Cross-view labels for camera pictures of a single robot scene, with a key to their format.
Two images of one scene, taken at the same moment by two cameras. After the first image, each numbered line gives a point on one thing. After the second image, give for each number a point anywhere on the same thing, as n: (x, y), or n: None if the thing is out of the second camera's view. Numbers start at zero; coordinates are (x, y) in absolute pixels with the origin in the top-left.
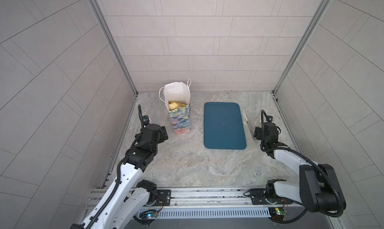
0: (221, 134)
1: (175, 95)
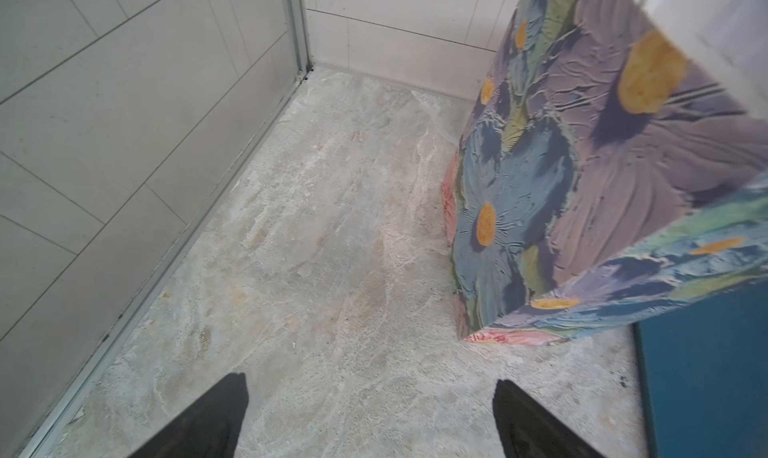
0: (704, 376)
1: (604, 166)
